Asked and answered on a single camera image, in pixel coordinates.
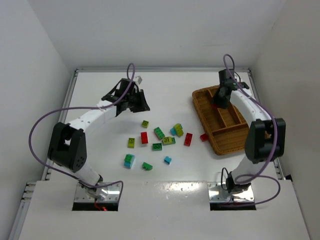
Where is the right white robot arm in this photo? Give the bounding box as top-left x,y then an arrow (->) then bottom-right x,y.
211,69 -> 286,193

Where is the wicker divided basket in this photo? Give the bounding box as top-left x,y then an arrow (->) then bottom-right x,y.
192,85 -> 249,156

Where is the red long lego brick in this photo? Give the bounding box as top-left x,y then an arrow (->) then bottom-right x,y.
184,132 -> 193,147

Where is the dark green lego brick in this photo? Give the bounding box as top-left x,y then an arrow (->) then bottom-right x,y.
152,143 -> 162,151

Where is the green on cyan lego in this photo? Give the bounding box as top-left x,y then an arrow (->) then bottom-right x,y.
123,154 -> 136,169

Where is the small red lego brick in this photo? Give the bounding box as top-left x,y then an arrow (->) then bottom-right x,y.
199,133 -> 209,142

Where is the small lime lego brick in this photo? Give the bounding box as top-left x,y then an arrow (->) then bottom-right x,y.
141,120 -> 149,128

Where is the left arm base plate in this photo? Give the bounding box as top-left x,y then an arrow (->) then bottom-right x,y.
74,183 -> 122,204

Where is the cyan lego brick stack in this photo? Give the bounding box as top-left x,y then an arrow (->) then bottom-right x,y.
170,127 -> 177,136

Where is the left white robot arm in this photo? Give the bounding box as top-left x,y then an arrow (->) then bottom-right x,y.
47,76 -> 150,188

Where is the lime lego brick stack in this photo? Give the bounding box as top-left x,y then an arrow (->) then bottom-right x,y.
173,123 -> 184,137

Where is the green rounded lego brick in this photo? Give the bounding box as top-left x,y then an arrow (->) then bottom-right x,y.
142,162 -> 153,171

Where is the red lego brick centre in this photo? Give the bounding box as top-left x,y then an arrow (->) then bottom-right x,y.
140,131 -> 149,145

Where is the green lego on red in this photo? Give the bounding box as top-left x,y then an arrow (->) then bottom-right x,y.
153,127 -> 165,140

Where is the small cyan lego brick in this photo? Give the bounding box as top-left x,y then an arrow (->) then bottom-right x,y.
164,156 -> 172,165

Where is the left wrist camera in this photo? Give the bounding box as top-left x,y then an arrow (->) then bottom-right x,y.
134,76 -> 142,85

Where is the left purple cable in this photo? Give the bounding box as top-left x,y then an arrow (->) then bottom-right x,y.
28,62 -> 137,201

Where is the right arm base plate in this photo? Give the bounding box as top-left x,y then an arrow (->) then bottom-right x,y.
207,182 -> 255,204

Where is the lime lego brick left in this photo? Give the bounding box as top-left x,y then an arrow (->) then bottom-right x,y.
127,138 -> 135,149

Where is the lime lego with green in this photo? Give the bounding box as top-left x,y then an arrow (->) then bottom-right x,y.
162,136 -> 176,146

